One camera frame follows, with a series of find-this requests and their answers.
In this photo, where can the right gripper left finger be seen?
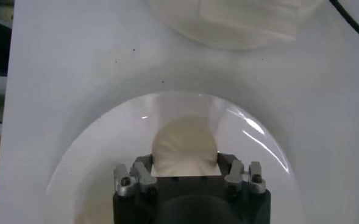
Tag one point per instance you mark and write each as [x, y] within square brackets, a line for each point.
[136, 179]

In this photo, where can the white electric cooker base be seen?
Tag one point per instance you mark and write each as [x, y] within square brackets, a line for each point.
[228, 24]

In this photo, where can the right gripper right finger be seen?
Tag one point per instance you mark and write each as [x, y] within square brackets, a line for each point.
[243, 178]

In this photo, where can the white steamed baozi bun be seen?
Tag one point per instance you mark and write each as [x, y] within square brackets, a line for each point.
[183, 146]

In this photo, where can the white round plate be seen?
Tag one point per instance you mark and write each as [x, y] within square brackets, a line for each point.
[106, 152]

